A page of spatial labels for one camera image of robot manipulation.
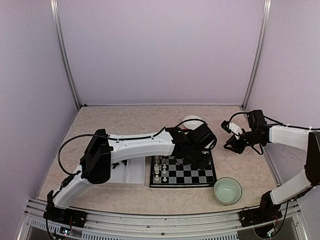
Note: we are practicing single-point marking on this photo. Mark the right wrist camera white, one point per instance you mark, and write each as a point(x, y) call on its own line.
point(231, 127)

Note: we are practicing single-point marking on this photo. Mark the left aluminium frame post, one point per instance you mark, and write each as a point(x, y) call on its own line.
point(54, 5)

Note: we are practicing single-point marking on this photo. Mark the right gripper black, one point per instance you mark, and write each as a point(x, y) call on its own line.
point(237, 148)

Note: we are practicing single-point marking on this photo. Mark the black white chessboard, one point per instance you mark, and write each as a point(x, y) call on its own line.
point(180, 175)

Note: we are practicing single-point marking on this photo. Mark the aluminium frame post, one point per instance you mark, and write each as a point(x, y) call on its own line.
point(54, 5)
point(258, 53)

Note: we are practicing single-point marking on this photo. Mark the front aluminium rail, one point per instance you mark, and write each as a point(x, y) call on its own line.
point(104, 225)

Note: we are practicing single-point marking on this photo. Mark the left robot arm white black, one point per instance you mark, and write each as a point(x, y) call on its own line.
point(192, 146)

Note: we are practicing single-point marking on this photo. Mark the red white bowl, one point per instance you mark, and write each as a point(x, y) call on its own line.
point(191, 122)

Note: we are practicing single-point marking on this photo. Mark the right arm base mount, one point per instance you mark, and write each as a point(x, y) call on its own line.
point(262, 214)

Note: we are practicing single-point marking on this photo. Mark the white plastic compartment tray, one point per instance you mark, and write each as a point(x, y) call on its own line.
point(132, 175)

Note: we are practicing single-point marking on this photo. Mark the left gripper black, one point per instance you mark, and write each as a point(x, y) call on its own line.
point(203, 164)

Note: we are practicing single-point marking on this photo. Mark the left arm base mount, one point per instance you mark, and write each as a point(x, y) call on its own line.
point(70, 217)

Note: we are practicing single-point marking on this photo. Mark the right aluminium frame post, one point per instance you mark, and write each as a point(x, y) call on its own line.
point(258, 53)

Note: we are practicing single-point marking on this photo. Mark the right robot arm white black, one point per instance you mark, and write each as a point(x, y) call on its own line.
point(293, 151)

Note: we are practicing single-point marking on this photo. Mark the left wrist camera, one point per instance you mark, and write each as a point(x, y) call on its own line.
point(205, 137)

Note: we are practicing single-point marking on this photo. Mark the green glass bowl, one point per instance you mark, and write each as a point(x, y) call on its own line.
point(227, 191)

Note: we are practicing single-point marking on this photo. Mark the black chess pieces heap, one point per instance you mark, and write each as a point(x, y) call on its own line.
point(123, 162)

